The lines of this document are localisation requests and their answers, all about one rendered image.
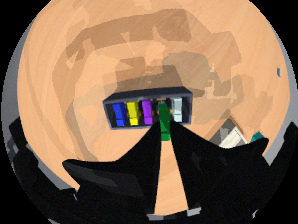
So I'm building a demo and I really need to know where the green fuse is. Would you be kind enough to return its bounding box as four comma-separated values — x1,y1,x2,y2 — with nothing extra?
158,100,172,141

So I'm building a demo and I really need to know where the purple fuse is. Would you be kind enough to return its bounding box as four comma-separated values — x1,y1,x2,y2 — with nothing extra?
142,100,153,124

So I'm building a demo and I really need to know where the small teal block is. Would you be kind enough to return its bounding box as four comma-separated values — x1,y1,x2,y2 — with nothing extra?
250,132,265,143

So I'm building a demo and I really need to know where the white fuse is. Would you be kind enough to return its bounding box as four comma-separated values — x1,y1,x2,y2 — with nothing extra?
172,97,182,121

